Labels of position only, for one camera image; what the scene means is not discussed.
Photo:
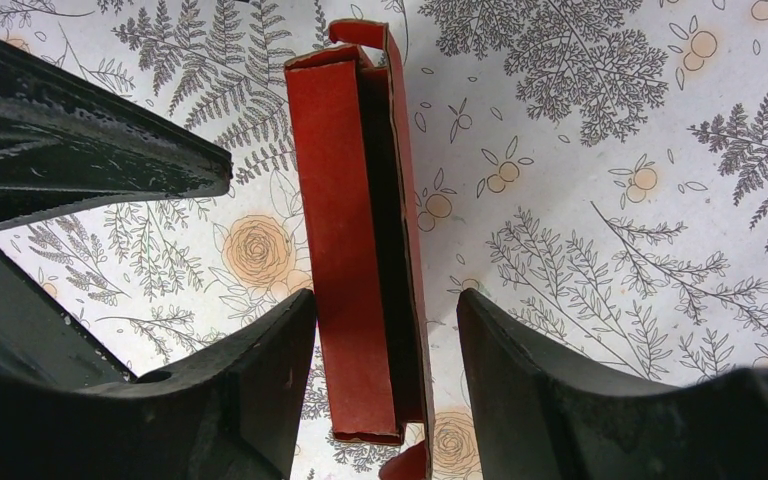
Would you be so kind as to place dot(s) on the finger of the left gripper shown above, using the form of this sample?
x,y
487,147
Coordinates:
x,y
67,145

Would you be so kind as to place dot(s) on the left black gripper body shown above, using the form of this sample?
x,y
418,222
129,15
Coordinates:
x,y
42,343

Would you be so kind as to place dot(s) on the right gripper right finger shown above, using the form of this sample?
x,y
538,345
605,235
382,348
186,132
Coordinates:
x,y
544,411

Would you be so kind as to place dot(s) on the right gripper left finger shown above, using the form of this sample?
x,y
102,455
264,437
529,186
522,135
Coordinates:
x,y
229,411

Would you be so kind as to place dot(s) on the red paper box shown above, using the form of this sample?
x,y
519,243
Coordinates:
x,y
348,116

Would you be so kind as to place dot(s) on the floral patterned mat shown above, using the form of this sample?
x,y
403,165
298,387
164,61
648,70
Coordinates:
x,y
599,169

